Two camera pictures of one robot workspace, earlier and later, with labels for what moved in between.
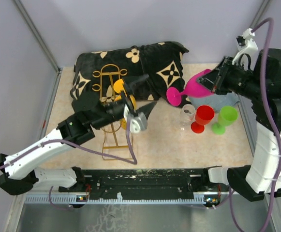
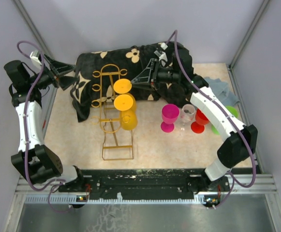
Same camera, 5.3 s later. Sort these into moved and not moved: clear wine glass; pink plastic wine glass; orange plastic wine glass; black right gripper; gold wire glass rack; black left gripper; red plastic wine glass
Moved: black left gripper; black right gripper; pink plastic wine glass
Not moved: orange plastic wine glass; gold wire glass rack; clear wine glass; red plastic wine glass
